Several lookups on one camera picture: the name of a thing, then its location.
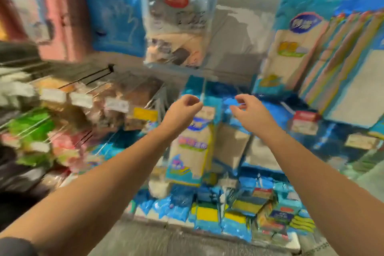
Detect person's right hand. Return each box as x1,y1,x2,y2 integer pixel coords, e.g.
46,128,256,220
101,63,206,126
230,94,280,140

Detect yellow green sponge packets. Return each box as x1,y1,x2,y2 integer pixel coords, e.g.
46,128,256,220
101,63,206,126
192,202,253,238

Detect blue glove packets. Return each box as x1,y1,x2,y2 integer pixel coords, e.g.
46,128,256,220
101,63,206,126
135,184,196,220

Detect person's right forearm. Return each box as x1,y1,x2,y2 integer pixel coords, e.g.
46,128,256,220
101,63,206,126
264,130,384,256

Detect blue antibacterial cloth packets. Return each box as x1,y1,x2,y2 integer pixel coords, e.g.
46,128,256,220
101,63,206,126
213,124,250,172

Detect pink goods pile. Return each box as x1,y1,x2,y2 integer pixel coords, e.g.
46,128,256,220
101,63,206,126
48,133,91,172

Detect hanging brownish packets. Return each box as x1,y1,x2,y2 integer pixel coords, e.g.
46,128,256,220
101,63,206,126
90,76,166,130

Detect striped sponge packets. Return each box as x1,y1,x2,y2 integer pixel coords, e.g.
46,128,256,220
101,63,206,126
231,187,316,244

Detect bright yellow price tag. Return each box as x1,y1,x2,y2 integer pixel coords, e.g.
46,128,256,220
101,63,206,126
133,107,160,123

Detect hanging green packets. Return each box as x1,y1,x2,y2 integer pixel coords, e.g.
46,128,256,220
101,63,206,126
6,112,55,166

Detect pale white price tag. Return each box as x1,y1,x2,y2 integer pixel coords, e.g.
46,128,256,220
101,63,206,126
105,98,130,114
41,88,68,104
69,92,95,108

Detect hanging grey packets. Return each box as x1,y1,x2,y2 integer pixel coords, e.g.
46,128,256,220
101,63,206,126
84,0,220,70

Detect person's dark left sleeve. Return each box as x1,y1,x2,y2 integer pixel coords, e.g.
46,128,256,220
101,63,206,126
0,238,37,256

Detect red white price tag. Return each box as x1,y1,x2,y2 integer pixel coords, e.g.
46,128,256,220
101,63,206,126
291,110,322,135

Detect person's left hand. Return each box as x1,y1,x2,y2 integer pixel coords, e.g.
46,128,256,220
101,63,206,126
159,94,204,140

